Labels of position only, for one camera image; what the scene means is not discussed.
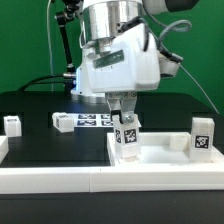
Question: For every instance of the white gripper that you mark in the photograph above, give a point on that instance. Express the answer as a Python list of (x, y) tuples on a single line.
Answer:
[(127, 68)]

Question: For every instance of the white square table top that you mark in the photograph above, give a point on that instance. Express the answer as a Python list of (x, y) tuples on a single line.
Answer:
[(168, 148)]

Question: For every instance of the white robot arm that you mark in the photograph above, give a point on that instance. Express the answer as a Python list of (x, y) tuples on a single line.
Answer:
[(104, 20)]

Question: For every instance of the marker sheet with tags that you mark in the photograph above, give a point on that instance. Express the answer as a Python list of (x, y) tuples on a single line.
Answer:
[(91, 119)]

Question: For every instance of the white U-shaped fence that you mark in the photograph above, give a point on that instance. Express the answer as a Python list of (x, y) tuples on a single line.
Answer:
[(112, 178)]

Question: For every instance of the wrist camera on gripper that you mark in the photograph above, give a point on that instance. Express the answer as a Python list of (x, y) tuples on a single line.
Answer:
[(169, 66)]

